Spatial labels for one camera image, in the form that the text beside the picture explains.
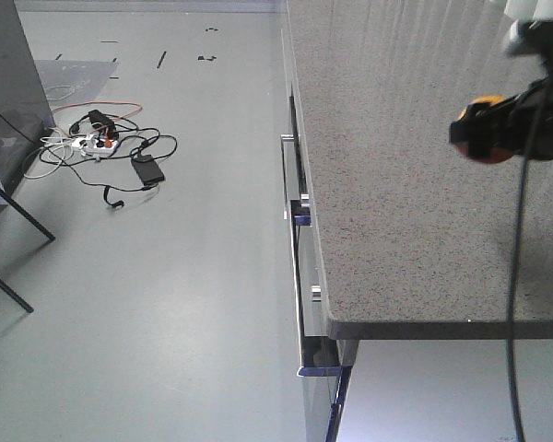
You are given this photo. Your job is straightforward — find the orange cable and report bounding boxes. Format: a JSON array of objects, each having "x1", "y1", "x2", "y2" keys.
[{"x1": 51, "y1": 100, "x2": 144, "y2": 124}]

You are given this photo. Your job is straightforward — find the chrome upper drawer handle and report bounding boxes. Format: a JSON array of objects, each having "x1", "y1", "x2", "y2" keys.
[{"x1": 280, "y1": 134, "x2": 294, "y2": 220}]

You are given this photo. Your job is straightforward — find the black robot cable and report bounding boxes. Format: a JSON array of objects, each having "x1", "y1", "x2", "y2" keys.
[{"x1": 505, "y1": 99, "x2": 547, "y2": 442}]

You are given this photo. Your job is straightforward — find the dark grey panel stand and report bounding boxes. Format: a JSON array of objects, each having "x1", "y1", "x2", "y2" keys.
[{"x1": 0, "y1": 0, "x2": 57, "y2": 314}]

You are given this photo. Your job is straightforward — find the grey speckled kitchen counter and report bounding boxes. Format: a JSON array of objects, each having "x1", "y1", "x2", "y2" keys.
[{"x1": 279, "y1": 0, "x2": 553, "y2": 442}]

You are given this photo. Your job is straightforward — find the chrome lower drawer handle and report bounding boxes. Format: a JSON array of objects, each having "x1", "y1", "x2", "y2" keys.
[{"x1": 299, "y1": 192, "x2": 322, "y2": 303}]

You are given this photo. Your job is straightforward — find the chrome drawer handle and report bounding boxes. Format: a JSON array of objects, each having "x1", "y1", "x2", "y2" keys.
[
  {"x1": 299, "y1": 192, "x2": 322, "y2": 303},
  {"x1": 280, "y1": 134, "x2": 294, "y2": 220}
]

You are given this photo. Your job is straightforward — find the red yellow apple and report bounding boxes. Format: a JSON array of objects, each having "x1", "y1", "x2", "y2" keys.
[{"x1": 456, "y1": 95, "x2": 513, "y2": 165}]

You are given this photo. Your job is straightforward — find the black power adapter brick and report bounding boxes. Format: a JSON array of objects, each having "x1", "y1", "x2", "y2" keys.
[{"x1": 131, "y1": 155, "x2": 165, "y2": 186}]

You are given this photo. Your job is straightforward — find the white floor cable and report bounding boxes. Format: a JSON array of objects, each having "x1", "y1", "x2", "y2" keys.
[{"x1": 23, "y1": 127, "x2": 82, "y2": 180}]

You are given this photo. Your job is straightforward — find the white power strip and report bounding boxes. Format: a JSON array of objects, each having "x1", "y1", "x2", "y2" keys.
[{"x1": 71, "y1": 134, "x2": 118, "y2": 158}]

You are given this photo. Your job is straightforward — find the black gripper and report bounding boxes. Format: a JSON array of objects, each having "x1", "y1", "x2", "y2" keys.
[{"x1": 449, "y1": 20, "x2": 553, "y2": 160}]

